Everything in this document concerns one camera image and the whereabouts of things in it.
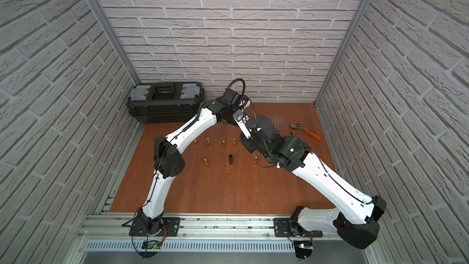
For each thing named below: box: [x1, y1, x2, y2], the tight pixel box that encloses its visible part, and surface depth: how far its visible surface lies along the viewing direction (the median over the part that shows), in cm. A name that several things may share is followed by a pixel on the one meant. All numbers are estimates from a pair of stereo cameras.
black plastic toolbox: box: [127, 81, 205, 125], surface depth 100 cm
